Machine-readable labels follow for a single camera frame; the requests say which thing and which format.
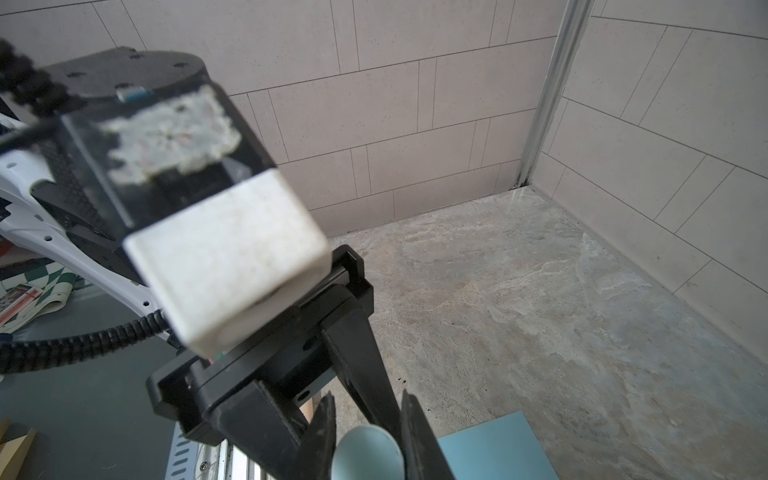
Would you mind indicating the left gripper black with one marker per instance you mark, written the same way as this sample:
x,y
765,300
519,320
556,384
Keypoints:
x,y
253,395

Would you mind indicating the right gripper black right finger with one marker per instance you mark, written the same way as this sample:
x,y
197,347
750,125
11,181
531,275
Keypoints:
x,y
423,457

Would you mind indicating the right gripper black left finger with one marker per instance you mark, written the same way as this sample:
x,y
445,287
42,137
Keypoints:
x,y
318,444

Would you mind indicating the blue white glue stick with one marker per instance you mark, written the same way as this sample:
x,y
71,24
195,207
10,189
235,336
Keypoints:
x,y
368,452

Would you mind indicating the teal paper envelope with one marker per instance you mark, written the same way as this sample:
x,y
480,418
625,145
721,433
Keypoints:
x,y
503,448

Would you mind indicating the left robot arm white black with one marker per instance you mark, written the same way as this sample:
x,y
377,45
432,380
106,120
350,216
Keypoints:
x,y
37,175

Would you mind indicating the wooden letter A block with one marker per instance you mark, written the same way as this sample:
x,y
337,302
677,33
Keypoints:
x,y
14,451

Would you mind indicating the beige plastic toy microphone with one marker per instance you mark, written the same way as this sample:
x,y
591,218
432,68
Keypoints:
x,y
308,409

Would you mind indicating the printed paper scraps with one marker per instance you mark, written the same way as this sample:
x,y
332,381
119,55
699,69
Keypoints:
x,y
33,288

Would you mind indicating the aluminium mounting rail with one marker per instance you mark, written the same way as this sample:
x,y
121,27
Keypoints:
x,y
226,462

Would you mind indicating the grey slotted cable duct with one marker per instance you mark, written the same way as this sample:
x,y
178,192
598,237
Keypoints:
x,y
183,458

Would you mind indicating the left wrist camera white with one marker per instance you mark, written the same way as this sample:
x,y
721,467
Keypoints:
x,y
204,215

